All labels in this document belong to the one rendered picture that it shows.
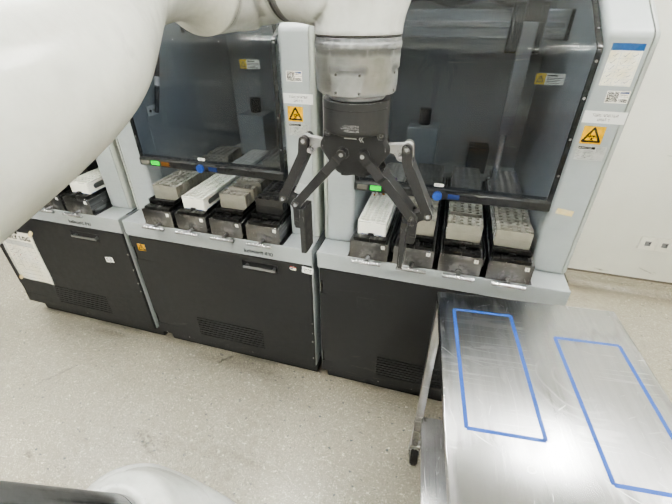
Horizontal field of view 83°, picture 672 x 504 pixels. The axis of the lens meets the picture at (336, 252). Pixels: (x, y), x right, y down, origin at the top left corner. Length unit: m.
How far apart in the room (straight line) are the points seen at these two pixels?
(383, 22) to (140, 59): 0.26
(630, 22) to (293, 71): 0.87
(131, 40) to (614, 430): 0.92
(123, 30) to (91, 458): 1.83
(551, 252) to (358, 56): 1.12
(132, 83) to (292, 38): 1.12
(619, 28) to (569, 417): 0.90
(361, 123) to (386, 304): 1.09
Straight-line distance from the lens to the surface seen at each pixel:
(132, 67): 0.19
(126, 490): 0.60
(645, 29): 1.27
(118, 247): 1.94
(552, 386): 0.96
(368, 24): 0.41
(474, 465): 0.79
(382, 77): 0.42
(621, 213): 2.70
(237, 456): 1.74
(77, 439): 2.03
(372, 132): 0.43
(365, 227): 1.33
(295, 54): 1.29
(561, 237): 1.39
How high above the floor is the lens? 1.49
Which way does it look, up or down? 33 degrees down
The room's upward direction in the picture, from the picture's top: straight up
